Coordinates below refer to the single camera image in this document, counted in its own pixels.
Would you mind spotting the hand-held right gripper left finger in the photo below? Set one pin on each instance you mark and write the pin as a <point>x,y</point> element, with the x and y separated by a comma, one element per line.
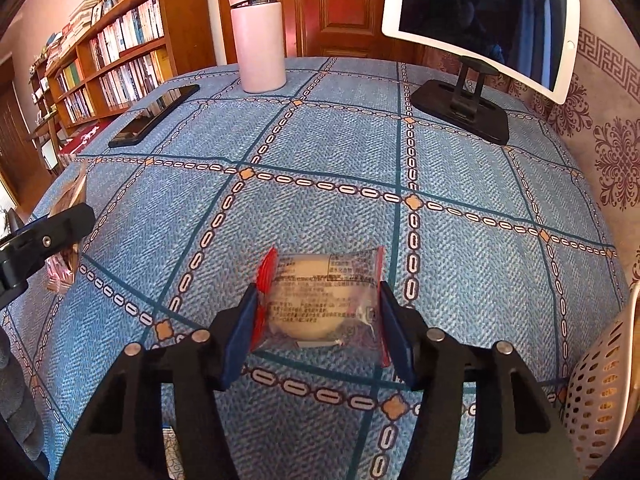
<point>240,340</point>

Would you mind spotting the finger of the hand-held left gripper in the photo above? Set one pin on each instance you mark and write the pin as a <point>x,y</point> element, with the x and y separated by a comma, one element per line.
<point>55,232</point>

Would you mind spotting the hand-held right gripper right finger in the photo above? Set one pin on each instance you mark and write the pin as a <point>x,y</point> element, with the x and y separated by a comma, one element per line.
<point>400,340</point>

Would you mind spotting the clear brown snack packet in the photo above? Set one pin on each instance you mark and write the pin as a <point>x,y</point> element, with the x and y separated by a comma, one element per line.
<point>72,187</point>

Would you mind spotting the clear pastry packet red ends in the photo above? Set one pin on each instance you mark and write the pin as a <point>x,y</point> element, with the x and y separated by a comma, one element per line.
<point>320,300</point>

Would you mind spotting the white plastic basket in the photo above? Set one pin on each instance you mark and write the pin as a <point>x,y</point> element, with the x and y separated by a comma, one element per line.
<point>600,385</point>

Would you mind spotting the person's left hand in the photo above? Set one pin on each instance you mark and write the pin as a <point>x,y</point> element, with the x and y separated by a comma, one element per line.
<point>17,395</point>

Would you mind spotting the red box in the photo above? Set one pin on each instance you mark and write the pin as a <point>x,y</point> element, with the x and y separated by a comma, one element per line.
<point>87,139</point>

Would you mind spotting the dark wooden side door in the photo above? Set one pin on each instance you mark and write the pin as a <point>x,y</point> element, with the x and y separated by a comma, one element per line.
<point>12,130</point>

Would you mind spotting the black smartphone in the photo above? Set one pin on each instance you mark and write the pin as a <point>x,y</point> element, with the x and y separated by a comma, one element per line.
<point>152,115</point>

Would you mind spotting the blue printed tablecloth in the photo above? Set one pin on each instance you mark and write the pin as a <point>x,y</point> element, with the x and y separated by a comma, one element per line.
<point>325,200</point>

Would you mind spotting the rows of shelved books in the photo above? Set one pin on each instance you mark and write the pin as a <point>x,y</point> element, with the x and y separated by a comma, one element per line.
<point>125,35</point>

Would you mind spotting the black tablet stand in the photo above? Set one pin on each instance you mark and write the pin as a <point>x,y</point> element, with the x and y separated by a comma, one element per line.
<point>465,110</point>

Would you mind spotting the wooden bookcase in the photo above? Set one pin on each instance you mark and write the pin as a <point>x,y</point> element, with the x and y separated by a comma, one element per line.
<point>187,25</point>

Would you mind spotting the pink insulated bottle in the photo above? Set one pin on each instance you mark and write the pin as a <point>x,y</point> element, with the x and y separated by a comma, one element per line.
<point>257,40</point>

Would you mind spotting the white tablet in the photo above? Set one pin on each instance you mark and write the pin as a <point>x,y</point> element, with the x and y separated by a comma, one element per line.
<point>480,15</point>

